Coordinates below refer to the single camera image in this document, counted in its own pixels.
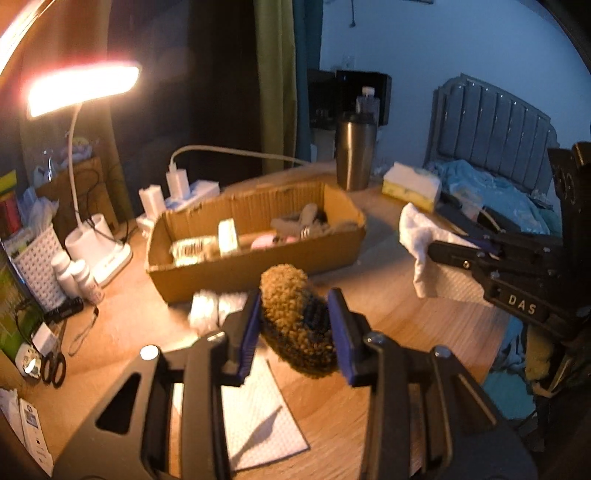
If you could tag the pink plush pouch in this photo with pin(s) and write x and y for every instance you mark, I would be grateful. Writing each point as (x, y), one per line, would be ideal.
(265, 241)

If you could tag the green topped snack packet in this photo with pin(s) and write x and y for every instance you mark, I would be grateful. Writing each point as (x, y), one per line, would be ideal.
(11, 309)

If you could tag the brown paper bag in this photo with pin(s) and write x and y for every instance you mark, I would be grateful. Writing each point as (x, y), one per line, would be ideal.
(92, 184)

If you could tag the grey padded headboard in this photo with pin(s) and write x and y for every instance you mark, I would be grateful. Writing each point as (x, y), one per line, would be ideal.
(494, 124)

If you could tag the steel travel tumbler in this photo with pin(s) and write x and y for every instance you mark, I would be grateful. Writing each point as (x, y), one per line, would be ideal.
(355, 157)

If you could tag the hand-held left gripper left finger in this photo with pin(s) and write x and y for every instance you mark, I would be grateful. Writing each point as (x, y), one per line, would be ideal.
(248, 337)

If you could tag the yellow white sponge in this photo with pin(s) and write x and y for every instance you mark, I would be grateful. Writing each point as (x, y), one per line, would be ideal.
(411, 182)

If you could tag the white medicine box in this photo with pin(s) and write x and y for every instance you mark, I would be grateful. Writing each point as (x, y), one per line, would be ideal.
(36, 436)

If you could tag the cardboard box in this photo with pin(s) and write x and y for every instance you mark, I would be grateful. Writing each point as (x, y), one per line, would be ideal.
(258, 277)

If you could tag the white pill bottle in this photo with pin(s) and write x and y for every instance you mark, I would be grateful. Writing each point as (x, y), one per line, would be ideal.
(64, 274)
(87, 284)

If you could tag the white computer desk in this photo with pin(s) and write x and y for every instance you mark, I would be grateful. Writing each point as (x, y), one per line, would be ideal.
(323, 143)

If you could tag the blue printed blanket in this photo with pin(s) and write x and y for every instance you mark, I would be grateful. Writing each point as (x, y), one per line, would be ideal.
(498, 194)

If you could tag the white perforated basket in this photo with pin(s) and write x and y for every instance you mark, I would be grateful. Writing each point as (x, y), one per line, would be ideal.
(39, 267)

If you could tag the yellow curtain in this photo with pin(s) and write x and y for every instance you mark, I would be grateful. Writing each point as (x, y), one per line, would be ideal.
(274, 69)

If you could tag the red cylinder with yellow lid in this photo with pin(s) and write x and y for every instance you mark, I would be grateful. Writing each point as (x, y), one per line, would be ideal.
(9, 214)

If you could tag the white plug block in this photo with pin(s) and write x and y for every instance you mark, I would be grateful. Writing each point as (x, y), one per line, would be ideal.
(151, 201)

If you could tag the white paper towel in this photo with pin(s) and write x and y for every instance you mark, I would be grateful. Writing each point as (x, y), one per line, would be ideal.
(418, 230)
(258, 415)

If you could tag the pile of clothes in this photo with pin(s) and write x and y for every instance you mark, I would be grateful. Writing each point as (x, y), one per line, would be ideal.
(517, 383)

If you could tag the white desk lamp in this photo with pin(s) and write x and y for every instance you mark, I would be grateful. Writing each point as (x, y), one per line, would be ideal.
(83, 85)

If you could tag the black flashlight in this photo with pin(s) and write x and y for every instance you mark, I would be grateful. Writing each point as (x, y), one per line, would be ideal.
(64, 310)

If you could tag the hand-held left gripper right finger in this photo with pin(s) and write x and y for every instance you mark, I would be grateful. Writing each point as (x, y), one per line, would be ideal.
(344, 341)

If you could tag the fuzzy brown black sock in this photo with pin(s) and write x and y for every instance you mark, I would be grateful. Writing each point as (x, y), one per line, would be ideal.
(291, 304)

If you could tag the teal curtain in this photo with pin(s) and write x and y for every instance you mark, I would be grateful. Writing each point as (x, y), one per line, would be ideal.
(307, 55)

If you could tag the black computer monitor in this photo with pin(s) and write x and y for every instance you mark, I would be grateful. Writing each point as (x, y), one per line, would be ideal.
(321, 97)
(385, 92)

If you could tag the clear water bottle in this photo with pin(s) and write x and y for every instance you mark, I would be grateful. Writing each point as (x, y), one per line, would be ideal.
(368, 104)

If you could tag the crumpled white tissue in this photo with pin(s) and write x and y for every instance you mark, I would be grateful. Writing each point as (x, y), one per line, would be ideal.
(207, 309)

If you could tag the small white adapter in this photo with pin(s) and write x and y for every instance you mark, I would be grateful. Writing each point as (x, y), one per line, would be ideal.
(45, 339)

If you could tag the small white box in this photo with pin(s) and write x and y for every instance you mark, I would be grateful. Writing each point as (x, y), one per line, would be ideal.
(228, 236)

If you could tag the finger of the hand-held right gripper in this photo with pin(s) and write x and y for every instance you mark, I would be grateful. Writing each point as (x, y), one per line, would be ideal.
(461, 261)
(487, 243)

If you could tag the white charger plug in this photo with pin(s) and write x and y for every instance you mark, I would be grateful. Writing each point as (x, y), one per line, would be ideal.
(178, 180)

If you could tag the white power strip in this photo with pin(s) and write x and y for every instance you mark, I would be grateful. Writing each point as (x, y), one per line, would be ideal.
(203, 189)

